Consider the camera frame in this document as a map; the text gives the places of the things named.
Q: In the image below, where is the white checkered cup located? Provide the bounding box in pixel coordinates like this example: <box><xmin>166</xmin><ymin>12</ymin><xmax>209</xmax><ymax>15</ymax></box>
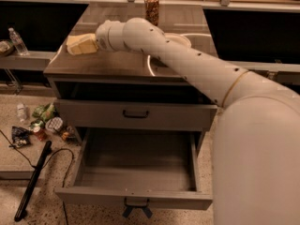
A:
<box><xmin>45</xmin><ymin>117</ymin><xmax>63</xmax><ymax>133</ymax></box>

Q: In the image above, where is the black floor cable left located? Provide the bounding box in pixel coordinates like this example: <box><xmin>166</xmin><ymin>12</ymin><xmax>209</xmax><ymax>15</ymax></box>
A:
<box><xmin>0</xmin><ymin>128</ymin><xmax>76</xmax><ymax>225</ymax></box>

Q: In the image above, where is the black floor bar left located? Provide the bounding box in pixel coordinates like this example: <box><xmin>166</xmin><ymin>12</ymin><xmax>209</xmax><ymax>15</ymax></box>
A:
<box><xmin>14</xmin><ymin>141</ymin><xmax>52</xmax><ymax>222</ymax></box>

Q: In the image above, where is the grey drawer cabinet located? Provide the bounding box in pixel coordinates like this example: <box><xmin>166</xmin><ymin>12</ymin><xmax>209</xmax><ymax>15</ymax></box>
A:
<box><xmin>43</xmin><ymin>2</ymin><xmax>226</xmax><ymax>148</ymax></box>

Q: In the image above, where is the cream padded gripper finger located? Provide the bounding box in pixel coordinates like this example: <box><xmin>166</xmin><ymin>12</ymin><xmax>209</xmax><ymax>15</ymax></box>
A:
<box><xmin>67</xmin><ymin>35</ymin><xmax>99</xmax><ymax>56</ymax></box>

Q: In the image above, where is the red soda can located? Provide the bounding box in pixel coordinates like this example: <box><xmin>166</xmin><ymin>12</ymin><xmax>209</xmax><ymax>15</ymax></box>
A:
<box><xmin>33</xmin><ymin>127</ymin><xmax>47</xmax><ymax>141</ymax></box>

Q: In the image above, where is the small bottle on floor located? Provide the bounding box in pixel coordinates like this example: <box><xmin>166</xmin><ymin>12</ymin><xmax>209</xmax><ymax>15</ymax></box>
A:
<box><xmin>17</xmin><ymin>103</ymin><xmax>27</xmax><ymax>122</ymax></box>

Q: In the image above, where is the bowl on left shelf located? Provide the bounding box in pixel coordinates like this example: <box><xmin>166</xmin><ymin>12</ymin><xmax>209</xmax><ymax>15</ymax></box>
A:
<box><xmin>0</xmin><ymin>40</ymin><xmax>14</xmax><ymax>56</ymax></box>

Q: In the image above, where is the small brown snack item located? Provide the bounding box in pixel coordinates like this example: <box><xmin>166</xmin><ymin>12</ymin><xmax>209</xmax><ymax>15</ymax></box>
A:
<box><xmin>61</xmin><ymin>127</ymin><xmax>76</xmax><ymax>142</ymax></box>

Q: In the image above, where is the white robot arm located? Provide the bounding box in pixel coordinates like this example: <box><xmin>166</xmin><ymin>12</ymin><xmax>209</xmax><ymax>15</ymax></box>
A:
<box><xmin>95</xmin><ymin>18</ymin><xmax>300</xmax><ymax>225</ymax></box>

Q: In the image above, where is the clear plastic water bottle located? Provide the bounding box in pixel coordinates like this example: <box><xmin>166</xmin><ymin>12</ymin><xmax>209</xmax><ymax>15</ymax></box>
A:
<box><xmin>8</xmin><ymin>27</ymin><xmax>29</xmax><ymax>55</ymax></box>

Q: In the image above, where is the white paper bowl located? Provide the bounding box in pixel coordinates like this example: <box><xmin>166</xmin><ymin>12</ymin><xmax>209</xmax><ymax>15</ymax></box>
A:
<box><xmin>165</xmin><ymin>33</ymin><xmax>191</xmax><ymax>48</ymax></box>

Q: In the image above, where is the green snack bag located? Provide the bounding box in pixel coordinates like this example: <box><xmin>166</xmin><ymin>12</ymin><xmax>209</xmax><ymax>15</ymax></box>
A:
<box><xmin>32</xmin><ymin>103</ymin><xmax>56</xmax><ymax>122</ymax></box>

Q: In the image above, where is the open lower grey drawer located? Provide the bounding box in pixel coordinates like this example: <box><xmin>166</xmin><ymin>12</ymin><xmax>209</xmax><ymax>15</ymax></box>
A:
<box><xmin>55</xmin><ymin>128</ymin><xmax>212</xmax><ymax>210</ymax></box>

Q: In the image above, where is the dark blue chip bag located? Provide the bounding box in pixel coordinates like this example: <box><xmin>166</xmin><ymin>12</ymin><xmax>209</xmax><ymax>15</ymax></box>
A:
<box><xmin>11</xmin><ymin>127</ymin><xmax>30</xmax><ymax>147</ymax></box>

